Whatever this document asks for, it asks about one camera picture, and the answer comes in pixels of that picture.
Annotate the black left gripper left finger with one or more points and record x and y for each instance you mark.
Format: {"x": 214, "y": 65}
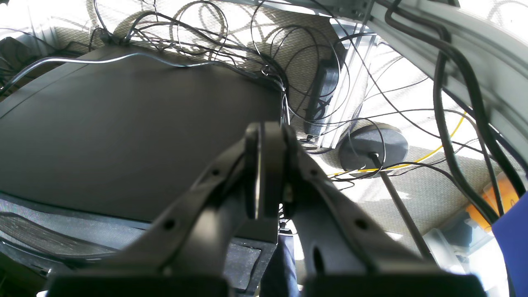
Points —
{"x": 213, "y": 241}

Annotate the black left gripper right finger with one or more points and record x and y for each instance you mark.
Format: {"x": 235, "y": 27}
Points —
{"x": 347, "y": 253}

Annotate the round grey stand base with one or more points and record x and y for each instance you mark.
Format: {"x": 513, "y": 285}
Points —
{"x": 387, "y": 141}

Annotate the aluminium frame rail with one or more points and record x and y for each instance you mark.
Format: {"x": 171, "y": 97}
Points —
{"x": 488, "y": 69}

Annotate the black office chair seat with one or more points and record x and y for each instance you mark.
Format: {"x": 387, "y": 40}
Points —
{"x": 92, "y": 153}

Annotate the orange plastic box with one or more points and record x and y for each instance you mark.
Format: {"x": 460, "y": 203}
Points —
{"x": 508, "y": 198}

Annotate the blue cloth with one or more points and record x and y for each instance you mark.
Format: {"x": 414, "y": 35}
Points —
{"x": 511, "y": 233}

